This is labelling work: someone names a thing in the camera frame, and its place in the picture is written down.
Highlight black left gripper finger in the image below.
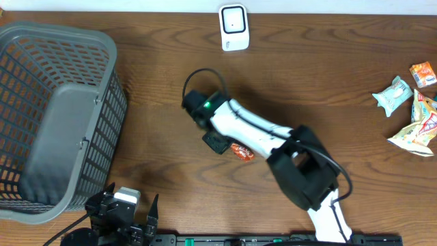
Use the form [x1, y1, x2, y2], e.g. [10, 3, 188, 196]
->
[85, 182, 115, 207]
[146, 194, 159, 232]

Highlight red snack bar wrapper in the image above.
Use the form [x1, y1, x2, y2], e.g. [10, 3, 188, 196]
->
[231, 143, 255, 161]

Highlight green flushable wipes pack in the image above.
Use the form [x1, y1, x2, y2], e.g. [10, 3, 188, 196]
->
[372, 76, 413, 118]

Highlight small orange box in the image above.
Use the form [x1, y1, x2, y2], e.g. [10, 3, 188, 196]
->
[410, 61, 436, 88]

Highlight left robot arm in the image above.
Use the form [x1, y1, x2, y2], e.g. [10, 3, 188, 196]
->
[61, 183, 159, 246]

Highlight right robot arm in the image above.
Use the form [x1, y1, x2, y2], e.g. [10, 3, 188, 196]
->
[182, 90, 352, 243]

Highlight white barcode scanner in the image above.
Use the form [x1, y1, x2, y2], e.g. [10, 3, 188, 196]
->
[218, 4, 250, 52]

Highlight grey plastic shopping basket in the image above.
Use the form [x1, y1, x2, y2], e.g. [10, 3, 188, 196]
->
[1, 22, 128, 224]

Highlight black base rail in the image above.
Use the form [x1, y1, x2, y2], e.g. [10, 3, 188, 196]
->
[150, 234, 404, 246]

